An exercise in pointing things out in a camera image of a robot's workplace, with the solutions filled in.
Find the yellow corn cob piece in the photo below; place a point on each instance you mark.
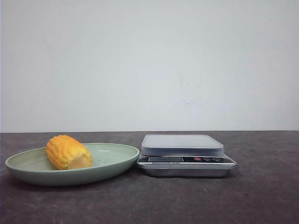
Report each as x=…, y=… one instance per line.
x=65, y=152

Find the silver digital kitchen scale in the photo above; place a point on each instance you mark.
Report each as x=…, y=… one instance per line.
x=183, y=155

